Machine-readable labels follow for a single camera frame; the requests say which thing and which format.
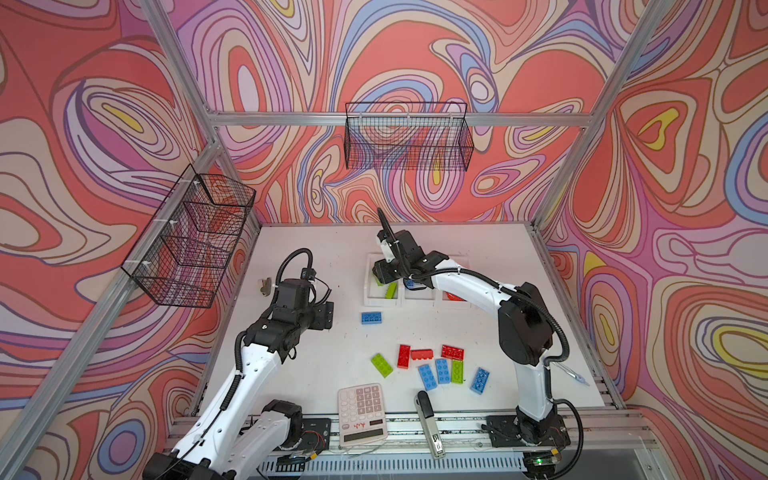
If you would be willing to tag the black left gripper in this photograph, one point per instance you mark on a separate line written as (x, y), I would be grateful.
(325, 313)

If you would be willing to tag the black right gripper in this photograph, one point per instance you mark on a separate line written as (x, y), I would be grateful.
(384, 274)

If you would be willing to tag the green lego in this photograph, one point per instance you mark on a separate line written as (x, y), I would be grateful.
(392, 291)

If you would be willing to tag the blue lego brick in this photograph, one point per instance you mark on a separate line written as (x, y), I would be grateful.
(479, 382)
(442, 371)
(371, 318)

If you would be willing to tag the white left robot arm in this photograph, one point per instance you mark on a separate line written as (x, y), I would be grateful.
(219, 445)

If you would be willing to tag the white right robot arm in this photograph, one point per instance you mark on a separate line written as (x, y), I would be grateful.
(528, 334)

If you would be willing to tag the olive small object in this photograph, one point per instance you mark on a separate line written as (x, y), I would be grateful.
(265, 286)

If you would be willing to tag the white container left compartment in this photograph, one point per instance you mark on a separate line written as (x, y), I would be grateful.
(374, 291)

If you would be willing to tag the white container compartment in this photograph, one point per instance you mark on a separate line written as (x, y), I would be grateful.
(456, 297)
(374, 291)

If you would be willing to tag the white container right compartment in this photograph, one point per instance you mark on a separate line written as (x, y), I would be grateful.
(456, 297)

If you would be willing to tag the green lego brick glossy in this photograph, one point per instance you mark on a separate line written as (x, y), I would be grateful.
(381, 365)

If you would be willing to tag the red lego brick upside down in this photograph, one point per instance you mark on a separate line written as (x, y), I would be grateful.
(404, 356)

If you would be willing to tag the red lego brick long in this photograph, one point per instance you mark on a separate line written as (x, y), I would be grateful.
(421, 354)

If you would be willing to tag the white pink calculator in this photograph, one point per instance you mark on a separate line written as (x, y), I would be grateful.
(361, 415)

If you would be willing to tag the red lego brick studs up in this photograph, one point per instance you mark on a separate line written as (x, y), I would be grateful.
(452, 353)

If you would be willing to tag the green lego brick studs up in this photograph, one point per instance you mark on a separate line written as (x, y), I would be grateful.
(457, 372)

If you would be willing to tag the light blue lego studs up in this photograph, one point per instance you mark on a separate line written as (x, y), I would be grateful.
(427, 376)

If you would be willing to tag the black silver stapler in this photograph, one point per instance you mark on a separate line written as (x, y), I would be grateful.
(429, 425)

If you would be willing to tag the silver pen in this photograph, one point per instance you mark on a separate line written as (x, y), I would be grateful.
(573, 374)

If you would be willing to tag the black wire basket back wall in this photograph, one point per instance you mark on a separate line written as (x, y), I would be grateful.
(407, 135)

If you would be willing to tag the black wire basket wall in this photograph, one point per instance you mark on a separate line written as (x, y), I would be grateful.
(194, 236)
(407, 135)

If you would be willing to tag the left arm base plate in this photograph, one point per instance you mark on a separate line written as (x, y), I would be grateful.
(315, 435)

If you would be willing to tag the black wire basket left wall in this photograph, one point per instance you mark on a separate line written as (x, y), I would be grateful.
(194, 236)

